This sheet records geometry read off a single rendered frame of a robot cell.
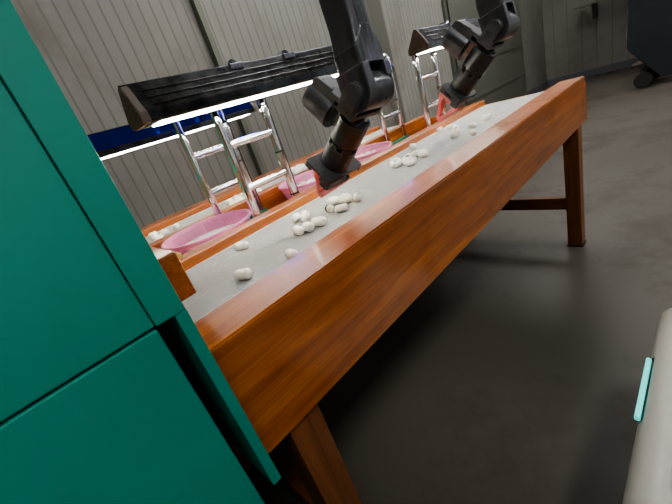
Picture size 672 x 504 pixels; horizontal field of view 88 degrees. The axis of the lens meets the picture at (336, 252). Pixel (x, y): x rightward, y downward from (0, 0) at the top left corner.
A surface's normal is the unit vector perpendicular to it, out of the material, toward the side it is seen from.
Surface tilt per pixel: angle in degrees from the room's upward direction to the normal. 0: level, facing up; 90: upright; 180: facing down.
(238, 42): 90
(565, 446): 0
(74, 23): 90
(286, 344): 90
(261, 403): 90
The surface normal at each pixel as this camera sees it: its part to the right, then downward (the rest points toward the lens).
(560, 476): -0.30, -0.88
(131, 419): 0.69, 0.07
